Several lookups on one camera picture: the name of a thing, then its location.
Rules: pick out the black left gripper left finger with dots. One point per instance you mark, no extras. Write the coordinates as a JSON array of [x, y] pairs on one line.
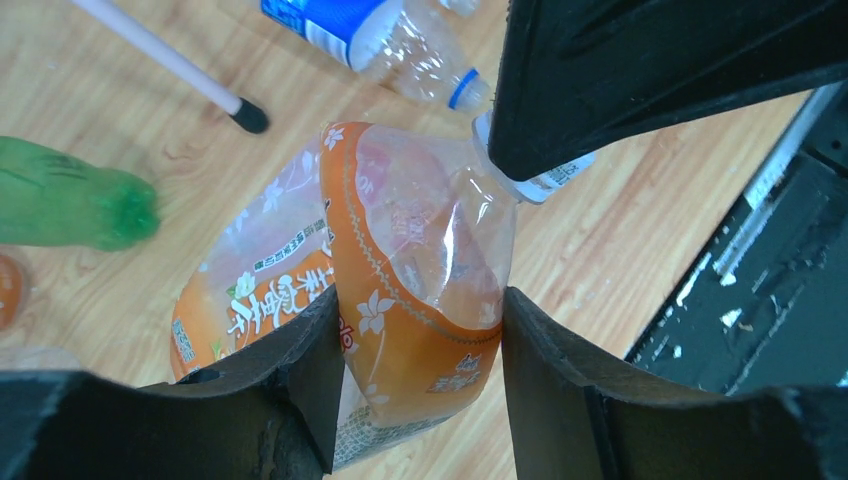
[[269, 411]]

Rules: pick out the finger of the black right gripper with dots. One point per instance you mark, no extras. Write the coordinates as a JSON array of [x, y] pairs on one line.
[[576, 76]]

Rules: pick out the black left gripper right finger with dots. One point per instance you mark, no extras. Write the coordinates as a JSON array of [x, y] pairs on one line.
[[578, 412]]

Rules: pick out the Pepsi bottle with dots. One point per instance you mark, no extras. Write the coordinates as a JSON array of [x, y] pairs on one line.
[[405, 46]]

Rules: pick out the orange tea bottle crushed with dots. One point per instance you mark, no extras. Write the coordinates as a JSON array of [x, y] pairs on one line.
[[416, 235]]

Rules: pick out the orange tea bottle standing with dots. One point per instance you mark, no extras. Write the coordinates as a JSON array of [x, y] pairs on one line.
[[14, 288]]

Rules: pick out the green plastic bottle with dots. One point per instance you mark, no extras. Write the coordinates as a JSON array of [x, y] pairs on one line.
[[52, 199]]

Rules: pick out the pink music stand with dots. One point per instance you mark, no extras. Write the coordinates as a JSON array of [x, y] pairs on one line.
[[244, 113]]

